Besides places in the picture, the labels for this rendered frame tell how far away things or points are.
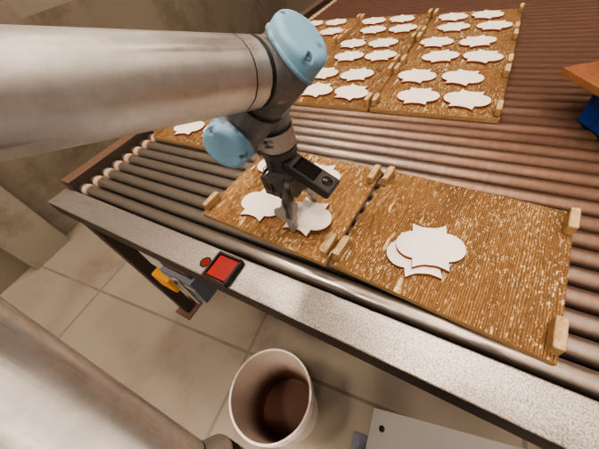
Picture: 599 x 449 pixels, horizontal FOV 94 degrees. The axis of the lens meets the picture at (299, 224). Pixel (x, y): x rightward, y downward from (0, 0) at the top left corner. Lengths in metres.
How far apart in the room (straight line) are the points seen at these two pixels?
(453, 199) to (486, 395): 0.42
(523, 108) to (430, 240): 0.67
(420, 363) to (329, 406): 0.95
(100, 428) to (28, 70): 0.25
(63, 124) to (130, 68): 0.06
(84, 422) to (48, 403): 0.03
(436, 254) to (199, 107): 0.52
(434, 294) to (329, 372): 0.98
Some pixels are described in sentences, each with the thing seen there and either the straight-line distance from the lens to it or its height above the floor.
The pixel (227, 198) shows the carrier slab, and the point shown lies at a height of 0.94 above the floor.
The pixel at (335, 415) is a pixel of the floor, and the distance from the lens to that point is 1.49.
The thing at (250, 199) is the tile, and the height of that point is 0.95.
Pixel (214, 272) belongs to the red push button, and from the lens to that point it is 0.72.
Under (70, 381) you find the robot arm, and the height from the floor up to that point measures 1.26.
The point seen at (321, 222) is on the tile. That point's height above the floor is 0.96.
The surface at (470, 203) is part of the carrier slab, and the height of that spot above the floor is 0.94.
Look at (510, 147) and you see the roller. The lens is 1.02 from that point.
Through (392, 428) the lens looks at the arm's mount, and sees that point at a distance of 0.51.
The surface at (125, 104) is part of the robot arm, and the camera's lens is 0.25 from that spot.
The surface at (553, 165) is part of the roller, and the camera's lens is 1.00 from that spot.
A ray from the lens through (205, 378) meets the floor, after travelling 1.69.
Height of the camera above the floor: 1.47
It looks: 48 degrees down
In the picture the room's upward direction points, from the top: 15 degrees counter-clockwise
